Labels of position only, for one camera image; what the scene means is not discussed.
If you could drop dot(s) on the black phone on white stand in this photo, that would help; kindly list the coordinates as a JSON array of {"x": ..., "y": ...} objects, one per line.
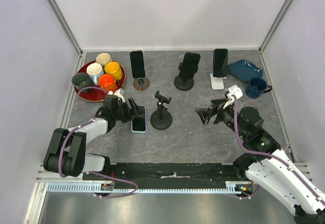
[{"x": 220, "y": 63}]

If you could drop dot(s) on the dark blue ceramic mug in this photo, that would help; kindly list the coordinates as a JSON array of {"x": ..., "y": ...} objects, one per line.
[{"x": 256, "y": 87}]

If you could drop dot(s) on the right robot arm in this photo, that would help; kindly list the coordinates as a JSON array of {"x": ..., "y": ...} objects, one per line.
[{"x": 265, "y": 162}]

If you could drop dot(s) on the black round-base phone stand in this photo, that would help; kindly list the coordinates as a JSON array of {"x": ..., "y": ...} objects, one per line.
[{"x": 161, "y": 119}]

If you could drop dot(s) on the orange mug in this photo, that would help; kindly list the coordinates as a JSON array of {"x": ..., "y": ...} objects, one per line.
[{"x": 108, "y": 83}]

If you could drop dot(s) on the yellow mug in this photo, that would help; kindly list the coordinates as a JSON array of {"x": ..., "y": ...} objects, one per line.
[{"x": 113, "y": 68}]

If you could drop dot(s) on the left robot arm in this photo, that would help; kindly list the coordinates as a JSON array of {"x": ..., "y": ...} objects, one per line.
[{"x": 66, "y": 154}]

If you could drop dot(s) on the blue shell-shaped plate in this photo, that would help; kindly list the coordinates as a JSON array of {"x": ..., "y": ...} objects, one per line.
[{"x": 245, "y": 70}]

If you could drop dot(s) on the red round tray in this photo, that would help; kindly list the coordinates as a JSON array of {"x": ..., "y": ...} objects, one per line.
[{"x": 95, "y": 93}]

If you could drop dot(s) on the white phone stand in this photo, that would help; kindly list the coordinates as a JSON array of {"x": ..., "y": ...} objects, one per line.
[{"x": 216, "y": 83}]

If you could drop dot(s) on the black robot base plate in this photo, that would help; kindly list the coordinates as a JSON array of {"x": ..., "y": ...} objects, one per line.
[{"x": 175, "y": 175}]

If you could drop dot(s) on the round wooden phone stand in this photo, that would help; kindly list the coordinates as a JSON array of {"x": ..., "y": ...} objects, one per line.
[{"x": 141, "y": 83}]

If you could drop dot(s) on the light blue cable duct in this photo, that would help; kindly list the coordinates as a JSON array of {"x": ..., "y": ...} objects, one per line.
[{"x": 99, "y": 188}]

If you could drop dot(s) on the aluminium corner frame post left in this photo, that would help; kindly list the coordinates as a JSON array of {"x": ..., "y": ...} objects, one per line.
[{"x": 65, "y": 26}]

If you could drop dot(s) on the light blue cased phone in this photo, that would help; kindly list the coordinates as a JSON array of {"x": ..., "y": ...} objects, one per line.
[{"x": 139, "y": 125}]

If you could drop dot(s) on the aluminium corner frame post right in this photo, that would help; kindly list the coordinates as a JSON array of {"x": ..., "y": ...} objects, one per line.
[{"x": 277, "y": 21}]

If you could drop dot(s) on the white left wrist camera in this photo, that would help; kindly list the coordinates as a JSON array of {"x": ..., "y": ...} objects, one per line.
[{"x": 119, "y": 93}]

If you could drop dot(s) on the black phone on wooden stand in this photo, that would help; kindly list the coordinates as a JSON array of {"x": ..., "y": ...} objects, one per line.
[{"x": 137, "y": 64}]

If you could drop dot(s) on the white mug blue handle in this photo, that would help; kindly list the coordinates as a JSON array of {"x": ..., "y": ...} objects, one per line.
[{"x": 95, "y": 71}]

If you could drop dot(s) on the aluminium front frame rail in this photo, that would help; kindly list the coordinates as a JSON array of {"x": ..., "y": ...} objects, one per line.
[{"x": 46, "y": 176}]

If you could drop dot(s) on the cream beige mug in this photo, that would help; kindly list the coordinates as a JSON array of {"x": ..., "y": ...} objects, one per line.
[{"x": 103, "y": 59}]

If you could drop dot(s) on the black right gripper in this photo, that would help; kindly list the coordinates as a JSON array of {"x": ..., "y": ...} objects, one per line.
[{"x": 219, "y": 103}]

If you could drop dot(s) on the aluminium corner frame post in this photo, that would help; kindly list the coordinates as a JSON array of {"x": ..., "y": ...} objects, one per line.
[
  {"x": 65, "y": 26},
  {"x": 277, "y": 21}
]

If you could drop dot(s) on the dark green mug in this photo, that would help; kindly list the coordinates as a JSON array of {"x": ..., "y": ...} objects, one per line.
[{"x": 80, "y": 81}]

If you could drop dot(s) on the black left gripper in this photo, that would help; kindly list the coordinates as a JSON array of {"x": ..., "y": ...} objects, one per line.
[{"x": 135, "y": 110}]

